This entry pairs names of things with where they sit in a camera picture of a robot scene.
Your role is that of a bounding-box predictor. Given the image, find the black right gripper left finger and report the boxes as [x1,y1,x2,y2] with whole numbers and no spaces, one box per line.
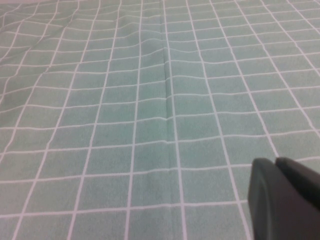
[247,157,320,240]

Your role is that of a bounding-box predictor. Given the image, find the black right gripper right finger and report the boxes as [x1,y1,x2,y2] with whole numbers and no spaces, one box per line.
[274,156,320,211]

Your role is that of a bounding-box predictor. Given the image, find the green white checkered tablecloth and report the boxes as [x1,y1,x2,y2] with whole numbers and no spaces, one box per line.
[0,0,320,240]

